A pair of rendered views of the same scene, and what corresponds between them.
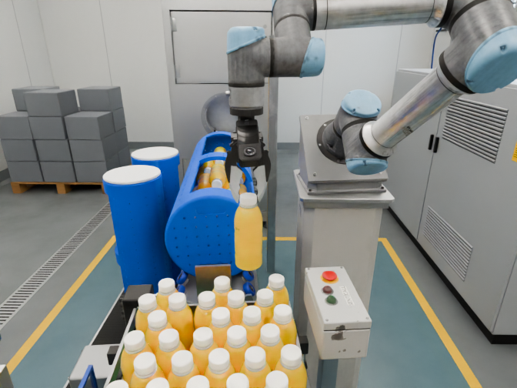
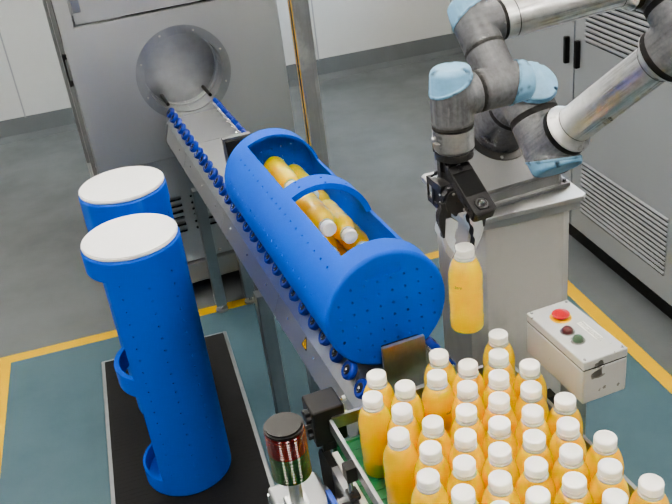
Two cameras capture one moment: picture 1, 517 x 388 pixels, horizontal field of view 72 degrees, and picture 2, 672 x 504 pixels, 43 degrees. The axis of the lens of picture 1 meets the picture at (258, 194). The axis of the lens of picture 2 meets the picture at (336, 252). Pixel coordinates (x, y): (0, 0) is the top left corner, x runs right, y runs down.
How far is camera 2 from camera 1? 0.97 m
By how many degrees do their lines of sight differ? 14
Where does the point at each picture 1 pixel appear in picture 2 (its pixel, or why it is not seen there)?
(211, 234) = (384, 302)
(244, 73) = (459, 119)
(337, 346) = (597, 385)
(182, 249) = (350, 332)
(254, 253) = (479, 311)
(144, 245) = (179, 352)
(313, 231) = (486, 262)
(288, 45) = (499, 79)
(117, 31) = not seen: outside the picture
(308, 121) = not seen: hidden behind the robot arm
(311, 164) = not seen: hidden behind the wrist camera
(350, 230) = (534, 249)
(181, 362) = (467, 438)
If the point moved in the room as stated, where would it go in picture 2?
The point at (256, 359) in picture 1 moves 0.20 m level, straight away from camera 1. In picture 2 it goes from (537, 414) to (487, 354)
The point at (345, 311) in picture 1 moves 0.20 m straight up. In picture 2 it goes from (597, 346) to (600, 256)
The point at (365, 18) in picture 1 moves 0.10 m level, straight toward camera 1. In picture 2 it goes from (560, 20) to (575, 35)
